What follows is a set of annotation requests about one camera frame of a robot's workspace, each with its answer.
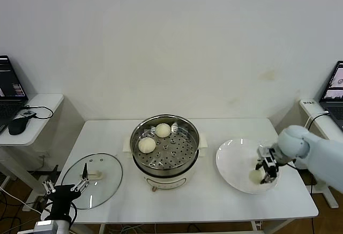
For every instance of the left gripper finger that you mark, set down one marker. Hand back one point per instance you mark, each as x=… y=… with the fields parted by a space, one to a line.
x=49 y=187
x=85 y=171

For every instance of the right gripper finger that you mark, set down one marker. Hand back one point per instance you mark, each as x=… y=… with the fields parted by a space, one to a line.
x=270 y=173
x=259 y=164

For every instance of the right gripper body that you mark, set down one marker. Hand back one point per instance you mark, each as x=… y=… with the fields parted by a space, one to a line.
x=268 y=155

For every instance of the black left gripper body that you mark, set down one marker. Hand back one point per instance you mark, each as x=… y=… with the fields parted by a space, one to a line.
x=61 y=199

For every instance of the white steamed baozi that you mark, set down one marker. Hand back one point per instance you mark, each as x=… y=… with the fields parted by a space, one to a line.
x=254 y=176
x=163 y=130
x=147 y=145

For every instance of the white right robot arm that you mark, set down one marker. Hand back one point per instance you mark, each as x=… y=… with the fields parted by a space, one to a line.
x=321 y=153

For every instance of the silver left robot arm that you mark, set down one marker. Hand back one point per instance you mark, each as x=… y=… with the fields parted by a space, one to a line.
x=53 y=227

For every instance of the perforated steel steamer basket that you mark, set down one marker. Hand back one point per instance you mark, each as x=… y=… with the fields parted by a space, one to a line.
x=182 y=153

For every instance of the white round plate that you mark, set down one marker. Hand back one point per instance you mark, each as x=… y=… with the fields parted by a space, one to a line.
x=230 y=164

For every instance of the white side table with label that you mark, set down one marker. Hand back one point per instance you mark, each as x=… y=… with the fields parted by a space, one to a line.
x=321 y=127

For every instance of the small printed label sticker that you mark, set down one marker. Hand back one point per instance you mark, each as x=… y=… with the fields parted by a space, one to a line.
x=309 y=102

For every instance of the black computer mouse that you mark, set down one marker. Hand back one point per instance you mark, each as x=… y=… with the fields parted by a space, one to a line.
x=17 y=125

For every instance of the small black usb device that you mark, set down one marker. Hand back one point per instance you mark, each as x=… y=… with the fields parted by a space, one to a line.
x=28 y=113

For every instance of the white rounded side table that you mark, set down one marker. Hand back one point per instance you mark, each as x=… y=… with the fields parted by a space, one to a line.
x=45 y=105

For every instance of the black laptop pink screen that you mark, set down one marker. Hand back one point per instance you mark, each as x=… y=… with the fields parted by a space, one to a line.
x=335 y=111

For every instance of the cream electric cooking pot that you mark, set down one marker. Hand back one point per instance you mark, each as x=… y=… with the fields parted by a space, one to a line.
x=166 y=180

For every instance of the black laptop dark screen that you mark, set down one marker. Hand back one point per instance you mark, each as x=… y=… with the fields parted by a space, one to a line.
x=10 y=84

